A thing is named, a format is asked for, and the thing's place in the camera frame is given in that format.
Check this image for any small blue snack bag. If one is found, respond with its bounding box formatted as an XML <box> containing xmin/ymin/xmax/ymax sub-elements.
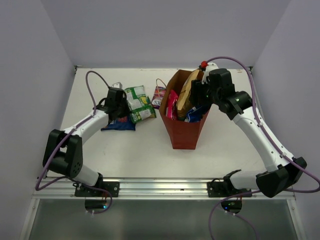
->
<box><xmin>100</xmin><ymin>116</ymin><xmax>136</xmax><ymax>131</ymax></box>

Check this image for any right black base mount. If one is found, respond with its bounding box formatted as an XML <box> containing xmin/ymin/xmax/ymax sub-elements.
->
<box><xmin>206</xmin><ymin>178</ymin><xmax>252</xmax><ymax>214</ymax></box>

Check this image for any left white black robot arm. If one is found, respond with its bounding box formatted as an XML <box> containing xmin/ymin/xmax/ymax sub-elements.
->
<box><xmin>42</xmin><ymin>87</ymin><xmax>130</xmax><ymax>197</ymax></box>

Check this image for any brown kraft snack bag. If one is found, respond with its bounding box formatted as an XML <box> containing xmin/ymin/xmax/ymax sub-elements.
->
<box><xmin>176</xmin><ymin>69</ymin><xmax>200</xmax><ymax>121</ymax></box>

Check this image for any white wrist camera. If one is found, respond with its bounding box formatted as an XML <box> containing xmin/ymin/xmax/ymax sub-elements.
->
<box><xmin>199</xmin><ymin>61</ymin><xmax>219</xmax><ymax>85</ymax></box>
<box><xmin>112</xmin><ymin>82</ymin><xmax>123</xmax><ymax>89</ymax></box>

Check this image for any green Fox's candy bag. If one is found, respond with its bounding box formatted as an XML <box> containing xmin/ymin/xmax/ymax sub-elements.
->
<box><xmin>130</xmin><ymin>104</ymin><xmax>157</xmax><ymax>124</ymax></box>

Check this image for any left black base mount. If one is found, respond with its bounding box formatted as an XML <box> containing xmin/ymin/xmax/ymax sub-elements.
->
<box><xmin>72</xmin><ymin>181</ymin><xmax>120</xmax><ymax>215</ymax></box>

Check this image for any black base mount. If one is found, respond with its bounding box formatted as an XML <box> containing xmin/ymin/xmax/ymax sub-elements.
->
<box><xmin>206</xmin><ymin>178</ymin><xmax>252</xmax><ymax>214</ymax></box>
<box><xmin>72</xmin><ymin>181</ymin><xmax>120</xmax><ymax>215</ymax></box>

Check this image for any aluminium rail frame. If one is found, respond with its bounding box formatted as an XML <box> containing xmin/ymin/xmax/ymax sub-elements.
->
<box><xmin>18</xmin><ymin>176</ymin><xmax>303</xmax><ymax>240</ymax></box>

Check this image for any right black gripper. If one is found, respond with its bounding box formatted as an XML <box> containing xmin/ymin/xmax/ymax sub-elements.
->
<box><xmin>189</xmin><ymin>78</ymin><xmax>221</xmax><ymax>106</ymax></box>

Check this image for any purple Fox's candy bag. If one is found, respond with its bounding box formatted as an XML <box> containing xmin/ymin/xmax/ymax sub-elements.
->
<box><xmin>151</xmin><ymin>86</ymin><xmax>166</xmax><ymax>109</ymax></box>

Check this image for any large blue chip bag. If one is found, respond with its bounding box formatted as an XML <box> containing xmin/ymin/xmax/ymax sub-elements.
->
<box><xmin>184</xmin><ymin>105</ymin><xmax>210</xmax><ymax>123</ymax></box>

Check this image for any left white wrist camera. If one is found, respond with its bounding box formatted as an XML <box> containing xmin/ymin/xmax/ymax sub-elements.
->
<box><xmin>112</xmin><ymin>82</ymin><xmax>123</xmax><ymax>89</ymax></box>

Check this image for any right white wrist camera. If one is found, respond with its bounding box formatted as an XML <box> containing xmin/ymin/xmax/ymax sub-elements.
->
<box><xmin>199</xmin><ymin>61</ymin><xmax>219</xmax><ymax>85</ymax></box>

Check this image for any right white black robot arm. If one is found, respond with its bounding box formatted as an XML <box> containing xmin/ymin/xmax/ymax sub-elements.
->
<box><xmin>190</xmin><ymin>66</ymin><xmax>307</xmax><ymax>198</ymax></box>

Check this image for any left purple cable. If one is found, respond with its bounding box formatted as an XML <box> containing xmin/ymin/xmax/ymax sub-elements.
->
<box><xmin>35</xmin><ymin>70</ymin><xmax>113</xmax><ymax>215</ymax></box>

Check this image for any red paper bag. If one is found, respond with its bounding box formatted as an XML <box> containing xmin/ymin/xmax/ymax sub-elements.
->
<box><xmin>159</xmin><ymin>69</ymin><xmax>209</xmax><ymax>150</ymax></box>

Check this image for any pink snack bag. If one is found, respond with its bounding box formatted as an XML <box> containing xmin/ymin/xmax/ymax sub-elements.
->
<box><xmin>165</xmin><ymin>89</ymin><xmax>179</xmax><ymax>120</ymax></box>

